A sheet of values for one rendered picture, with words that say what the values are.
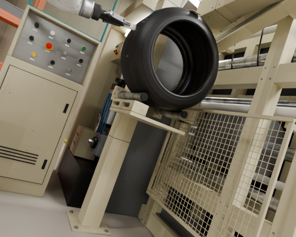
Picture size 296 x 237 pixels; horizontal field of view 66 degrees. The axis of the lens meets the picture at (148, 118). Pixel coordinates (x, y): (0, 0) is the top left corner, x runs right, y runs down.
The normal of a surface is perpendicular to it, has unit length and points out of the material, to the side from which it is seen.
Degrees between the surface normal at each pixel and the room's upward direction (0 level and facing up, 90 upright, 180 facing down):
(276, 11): 162
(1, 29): 90
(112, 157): 90
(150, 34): 89
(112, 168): 90
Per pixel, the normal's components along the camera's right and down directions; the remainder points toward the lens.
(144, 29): -0.27, -0.27
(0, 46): 0.55, 0.15
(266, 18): -0.18, 0.92
